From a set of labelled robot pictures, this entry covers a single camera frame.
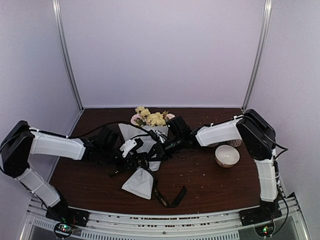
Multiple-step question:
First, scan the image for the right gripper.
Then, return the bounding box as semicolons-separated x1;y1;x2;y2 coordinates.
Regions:
144;134;184;162

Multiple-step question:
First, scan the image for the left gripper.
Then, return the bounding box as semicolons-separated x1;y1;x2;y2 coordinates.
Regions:
100;146;140;173

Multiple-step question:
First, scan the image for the white wrapping paper sheet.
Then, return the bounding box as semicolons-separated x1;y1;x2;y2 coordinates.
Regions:
118;123;156;200

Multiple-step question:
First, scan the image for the black lanyard strap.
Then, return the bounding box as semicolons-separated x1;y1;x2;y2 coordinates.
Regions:
107;159;188;209

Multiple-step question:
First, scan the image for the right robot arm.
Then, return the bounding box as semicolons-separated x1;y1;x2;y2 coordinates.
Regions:
147;109;280;221

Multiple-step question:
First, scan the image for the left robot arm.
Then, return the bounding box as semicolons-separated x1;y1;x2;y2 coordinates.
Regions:
0;120;154;222

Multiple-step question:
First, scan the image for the round white bowl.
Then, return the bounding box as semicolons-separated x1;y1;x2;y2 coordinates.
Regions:
215;145;240;169

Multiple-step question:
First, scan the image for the patterned mug yellow inside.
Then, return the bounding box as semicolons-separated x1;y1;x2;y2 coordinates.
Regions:
227;139;243;148

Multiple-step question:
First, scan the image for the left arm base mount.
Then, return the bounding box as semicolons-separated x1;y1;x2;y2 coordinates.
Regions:
41;200;90;240

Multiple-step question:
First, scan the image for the front aluminium rail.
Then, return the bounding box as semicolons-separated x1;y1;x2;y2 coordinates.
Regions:
18;197;311;240

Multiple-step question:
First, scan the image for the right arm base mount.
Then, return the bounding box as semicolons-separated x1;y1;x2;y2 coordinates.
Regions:
239;200;282;239

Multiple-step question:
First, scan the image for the right aluminium frame post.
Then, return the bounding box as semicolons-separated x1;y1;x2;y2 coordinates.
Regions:
241;0;273;112

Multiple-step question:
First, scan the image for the aluminium frame post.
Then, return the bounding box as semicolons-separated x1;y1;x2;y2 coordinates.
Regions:
52;0;84;112
241;0;273;112

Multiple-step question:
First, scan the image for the left aluminium frame post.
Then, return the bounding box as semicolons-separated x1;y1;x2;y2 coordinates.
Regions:
52;0;84;112

